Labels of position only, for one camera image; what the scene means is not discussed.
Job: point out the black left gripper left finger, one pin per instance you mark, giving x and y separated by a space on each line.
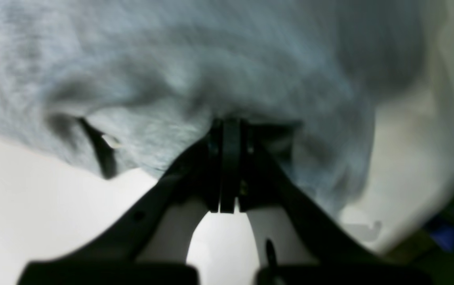
148 245

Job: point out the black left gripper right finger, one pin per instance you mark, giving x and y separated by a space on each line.
298 244

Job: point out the grey T-shirt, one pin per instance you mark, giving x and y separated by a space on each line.
111 85

